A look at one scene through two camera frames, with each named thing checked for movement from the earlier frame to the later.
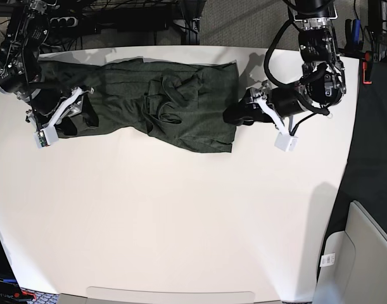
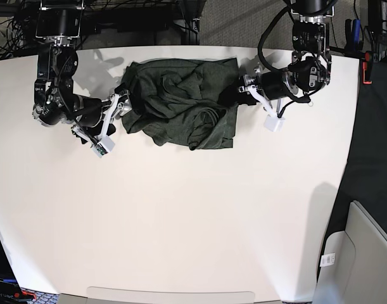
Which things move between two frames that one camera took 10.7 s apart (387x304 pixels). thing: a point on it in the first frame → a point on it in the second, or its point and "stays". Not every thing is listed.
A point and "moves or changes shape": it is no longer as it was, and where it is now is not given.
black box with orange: [5, 287] stays
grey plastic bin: [365, 268] stays
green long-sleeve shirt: [194, 104] moves or changes shape
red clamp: [367, 67] stays
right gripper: [285, 100] → [272, 85]
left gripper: [51, 104] → [91, 112]
